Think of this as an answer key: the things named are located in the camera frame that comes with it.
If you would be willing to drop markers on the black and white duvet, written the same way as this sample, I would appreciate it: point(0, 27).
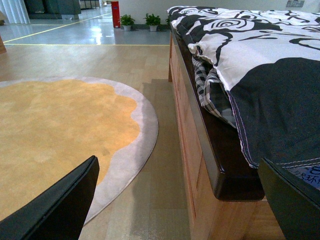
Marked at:
point(269, 65)

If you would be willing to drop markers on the dark office counter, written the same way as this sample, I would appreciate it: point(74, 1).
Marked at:
point(53, 9)

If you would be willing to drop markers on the round yellow grey rug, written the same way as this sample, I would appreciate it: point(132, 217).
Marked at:
point(49, 126)

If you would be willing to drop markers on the small potted plant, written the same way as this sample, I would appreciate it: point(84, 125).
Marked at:
point(126, 21)
point(153, 21)

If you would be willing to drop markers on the wooden bed frame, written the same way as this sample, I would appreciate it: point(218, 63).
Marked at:
point(225, 197)

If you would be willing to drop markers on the plaid bed sheet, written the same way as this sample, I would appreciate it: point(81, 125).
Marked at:
point(211, 92)

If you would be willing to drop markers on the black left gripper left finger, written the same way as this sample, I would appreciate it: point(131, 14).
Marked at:
point(59, 213)

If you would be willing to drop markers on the red fire extinguisher cabinet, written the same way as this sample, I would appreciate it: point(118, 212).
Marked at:
point(115, 14)

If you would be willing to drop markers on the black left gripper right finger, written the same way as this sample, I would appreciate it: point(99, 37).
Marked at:
point(295, 203)

